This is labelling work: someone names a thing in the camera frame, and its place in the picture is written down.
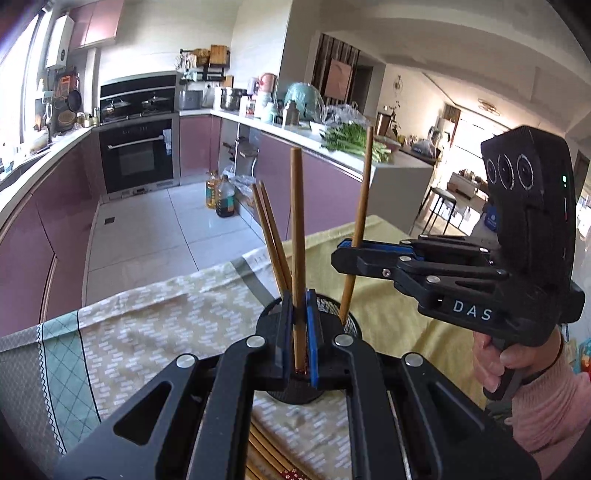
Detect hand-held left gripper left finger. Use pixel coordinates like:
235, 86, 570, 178
55, 290, 296, 480

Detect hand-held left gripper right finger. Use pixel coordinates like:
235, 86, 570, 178
305, 288, 541, 480

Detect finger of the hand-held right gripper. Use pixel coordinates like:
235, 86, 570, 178
331, 249, 511, 306
336, 234, 502, 266

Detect black mesh utensil holder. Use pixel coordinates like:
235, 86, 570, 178
255, 295, 371, 407

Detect wooden chopstick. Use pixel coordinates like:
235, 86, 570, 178
290, 147, 309, 377
257, 180, 294, 294
250, 183, 289, 301
338, 126, 375, 324

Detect person's right forearm pink sleeve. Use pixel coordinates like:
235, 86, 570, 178
508, 339, 591, 480

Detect person's right hand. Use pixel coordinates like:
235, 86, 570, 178
472, 324, 563, 401

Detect yellow cloth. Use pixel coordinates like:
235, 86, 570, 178
281, 215, 485, 409

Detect black stool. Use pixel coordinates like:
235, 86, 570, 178
418, 187, 458, 236

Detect green leafy vegetables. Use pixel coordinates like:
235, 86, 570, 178
321, 122, 394, 163

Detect pile of wooden chopsticks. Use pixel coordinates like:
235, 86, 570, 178
247, 415, 319, 480

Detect clear plastic bag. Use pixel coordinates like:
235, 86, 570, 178
323, 104, 370, 127

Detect oil bottles on floor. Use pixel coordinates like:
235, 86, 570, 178
215, 175, 237, 219

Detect green beige patterned tablecloth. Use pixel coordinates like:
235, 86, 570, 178
0, 249, 358, 480

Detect teal food cover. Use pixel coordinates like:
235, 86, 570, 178
283, 82, 326, 123

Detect black built-in oven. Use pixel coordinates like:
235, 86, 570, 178
98, 118, 178, 195

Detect pink lower cabinets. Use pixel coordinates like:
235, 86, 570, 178
0, 113, 376, 340

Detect pink cabinets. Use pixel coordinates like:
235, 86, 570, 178
69, 0, 125, 49
0, 113, 376, 340

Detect black range hood stove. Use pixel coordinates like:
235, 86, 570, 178
99, 71, 181, 125

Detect hanging pans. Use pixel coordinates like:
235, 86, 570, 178
52, 74, 85, 131

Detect pink upper cabinets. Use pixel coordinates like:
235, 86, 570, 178
69, 0, 125, 49

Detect kitchen window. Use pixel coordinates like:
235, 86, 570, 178
0, 11, 52, 155

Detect white water heater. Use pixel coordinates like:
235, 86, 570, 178
45, 14, 75, 70

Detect black wall shelf rack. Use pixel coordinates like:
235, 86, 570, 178
179, 45, 232, 85

